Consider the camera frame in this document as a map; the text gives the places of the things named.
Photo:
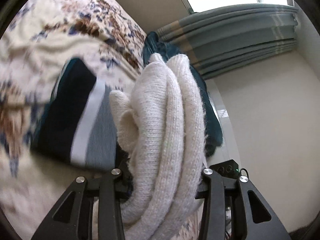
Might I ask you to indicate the grey-green striped curtain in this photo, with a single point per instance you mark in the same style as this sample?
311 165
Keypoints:
223 39

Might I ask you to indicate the folded navy striped clothes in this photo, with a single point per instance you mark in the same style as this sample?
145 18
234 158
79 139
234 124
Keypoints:
77 126

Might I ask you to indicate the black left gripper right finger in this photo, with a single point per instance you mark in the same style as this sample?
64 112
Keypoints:
251 215

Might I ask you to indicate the white knitted sweater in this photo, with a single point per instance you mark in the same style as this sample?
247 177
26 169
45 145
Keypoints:
160 125

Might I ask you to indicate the dark teal garment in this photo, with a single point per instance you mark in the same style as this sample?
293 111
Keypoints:
214 135

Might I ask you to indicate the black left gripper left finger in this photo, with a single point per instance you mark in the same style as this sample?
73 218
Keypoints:
71 217

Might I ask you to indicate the floral patterned bed blanket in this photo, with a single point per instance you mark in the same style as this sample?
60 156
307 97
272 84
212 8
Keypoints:
42 37

